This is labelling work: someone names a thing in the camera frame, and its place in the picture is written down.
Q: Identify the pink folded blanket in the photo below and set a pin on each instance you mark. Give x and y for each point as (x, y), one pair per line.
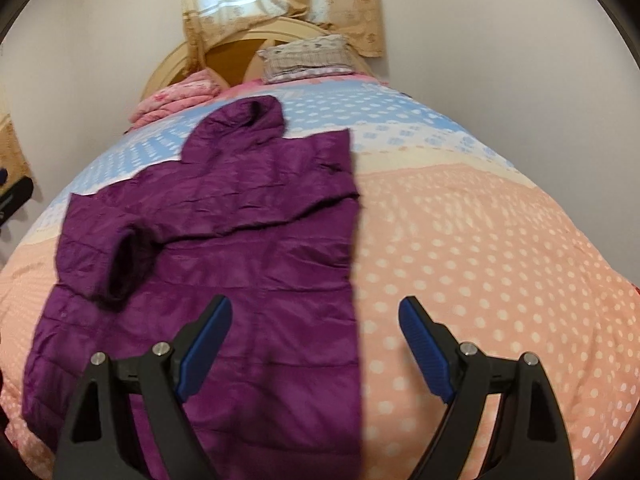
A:
(175, 97)

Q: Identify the grey patterned pillow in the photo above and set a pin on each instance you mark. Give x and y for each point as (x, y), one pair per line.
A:
(305, 57)

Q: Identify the purple puffer jacket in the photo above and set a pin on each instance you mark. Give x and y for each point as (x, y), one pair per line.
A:
(225, 240)

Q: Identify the cream wooden headboard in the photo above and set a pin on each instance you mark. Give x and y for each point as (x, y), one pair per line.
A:
(227, 40)

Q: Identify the beige side window curtain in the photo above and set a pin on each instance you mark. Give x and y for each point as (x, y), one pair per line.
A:
(12, 145)

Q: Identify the polka dot bedspread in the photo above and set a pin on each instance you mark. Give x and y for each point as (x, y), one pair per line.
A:
(475, 240)

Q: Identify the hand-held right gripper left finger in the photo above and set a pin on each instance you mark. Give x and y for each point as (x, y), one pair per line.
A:
(206, 350)

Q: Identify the dark object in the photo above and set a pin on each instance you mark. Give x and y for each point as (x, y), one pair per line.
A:
(12, 195)

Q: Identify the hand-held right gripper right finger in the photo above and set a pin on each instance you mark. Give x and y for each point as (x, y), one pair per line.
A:
(425, 352)

